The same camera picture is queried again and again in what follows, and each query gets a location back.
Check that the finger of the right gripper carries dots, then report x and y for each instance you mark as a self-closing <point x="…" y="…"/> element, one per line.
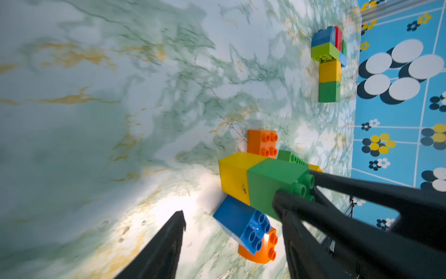
<point x="386" y="254"/>
<point x="422" y="213"/>

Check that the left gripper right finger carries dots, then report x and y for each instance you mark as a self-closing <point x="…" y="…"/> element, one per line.
<point x="305" y="256"/>

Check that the small orange lego brick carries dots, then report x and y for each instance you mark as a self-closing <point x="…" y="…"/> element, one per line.
<point x="267" y="253"/>

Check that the small blue lego brick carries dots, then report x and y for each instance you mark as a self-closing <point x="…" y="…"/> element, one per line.
<point x="324" y="36"/>

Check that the yellow square lego brick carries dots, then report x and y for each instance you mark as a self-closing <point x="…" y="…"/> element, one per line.
<point x="330" y="71"/>

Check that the light blue long lego brick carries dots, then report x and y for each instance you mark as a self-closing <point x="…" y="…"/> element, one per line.
<point x="342" y="59"/>

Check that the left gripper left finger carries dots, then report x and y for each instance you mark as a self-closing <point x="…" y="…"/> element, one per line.
<point x="160" y="258"/>

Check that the red square lego brick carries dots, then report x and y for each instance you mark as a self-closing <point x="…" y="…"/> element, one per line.
<point x="339" y="39"/>

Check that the lime long lego brick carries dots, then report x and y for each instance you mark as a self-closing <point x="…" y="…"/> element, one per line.
<point x="325" y="53"/>

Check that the orange long lego brick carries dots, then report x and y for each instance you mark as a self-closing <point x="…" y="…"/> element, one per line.
<point x="263" y="143"/>

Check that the green long lego brick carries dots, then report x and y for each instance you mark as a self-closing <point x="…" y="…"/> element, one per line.
<point x="289" y="156"/>

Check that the green square lego brick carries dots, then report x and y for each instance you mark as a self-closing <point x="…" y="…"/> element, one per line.
<point x="271" y="175"/>

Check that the small green lego brick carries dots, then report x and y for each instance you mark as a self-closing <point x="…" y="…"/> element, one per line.
<point x="344" y="48"/>

